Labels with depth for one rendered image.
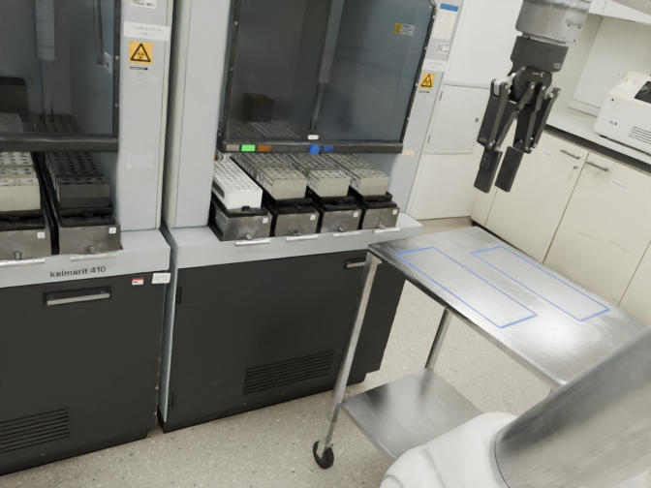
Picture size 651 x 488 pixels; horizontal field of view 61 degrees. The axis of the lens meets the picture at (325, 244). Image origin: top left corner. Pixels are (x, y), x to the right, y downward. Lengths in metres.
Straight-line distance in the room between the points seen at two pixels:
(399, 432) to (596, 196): 2.11
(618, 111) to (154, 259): 2.62
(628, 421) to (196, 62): 1.17
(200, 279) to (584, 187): 2.46
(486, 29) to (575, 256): 1.41
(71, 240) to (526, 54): 1.04
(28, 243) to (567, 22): 1.14
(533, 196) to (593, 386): 3.12
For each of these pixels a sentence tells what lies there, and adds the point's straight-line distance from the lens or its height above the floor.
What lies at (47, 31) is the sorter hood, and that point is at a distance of 1.33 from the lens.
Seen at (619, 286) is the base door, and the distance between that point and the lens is 3.40.
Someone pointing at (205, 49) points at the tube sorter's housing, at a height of 1.21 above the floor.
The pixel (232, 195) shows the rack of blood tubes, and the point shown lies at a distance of 1.50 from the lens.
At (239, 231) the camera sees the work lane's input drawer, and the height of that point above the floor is 0.76.
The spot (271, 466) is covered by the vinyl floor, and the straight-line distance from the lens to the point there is 1.91.
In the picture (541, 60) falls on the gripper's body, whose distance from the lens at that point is 0.87.
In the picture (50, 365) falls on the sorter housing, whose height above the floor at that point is 0.42.
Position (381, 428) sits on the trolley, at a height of 0.28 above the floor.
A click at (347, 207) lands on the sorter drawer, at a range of 1.66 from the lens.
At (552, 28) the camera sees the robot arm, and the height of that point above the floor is 1.42.
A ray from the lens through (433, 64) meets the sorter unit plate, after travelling 1.78.
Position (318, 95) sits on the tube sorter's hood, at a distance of 1.56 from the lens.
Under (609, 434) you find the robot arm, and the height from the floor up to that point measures 1.12.
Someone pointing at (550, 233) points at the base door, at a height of 0.28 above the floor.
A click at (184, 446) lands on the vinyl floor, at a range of 1.94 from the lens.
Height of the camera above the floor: 1.43
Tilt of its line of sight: 26 degrees down
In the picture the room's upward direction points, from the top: 12 degrees clockwise
